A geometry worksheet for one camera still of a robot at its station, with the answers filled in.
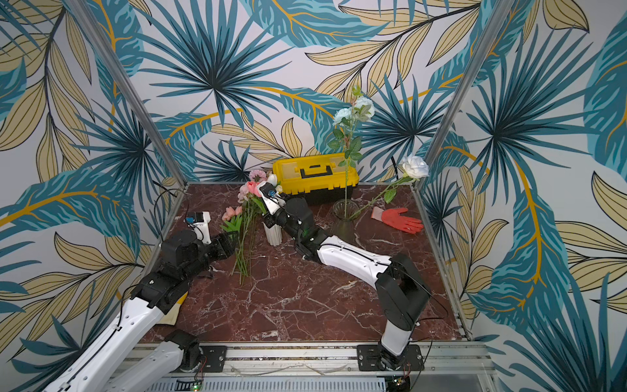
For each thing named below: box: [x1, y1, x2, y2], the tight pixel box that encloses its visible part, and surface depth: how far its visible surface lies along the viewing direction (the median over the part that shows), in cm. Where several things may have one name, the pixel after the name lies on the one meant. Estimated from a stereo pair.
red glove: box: [370, 206, 424, 235], surface depth 109 cm
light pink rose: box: [249, 169, 267, 286], surface depth 105 cm
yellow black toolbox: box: [272, 152, 360, 205], surface depth 103 cm
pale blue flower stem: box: [328, 84, 376, 219], surface depth 79 cm
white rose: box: [349, 155, 430, 221], surface depth 67 cm
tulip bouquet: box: [237, 169, 283, 216], surface depth 107 cm
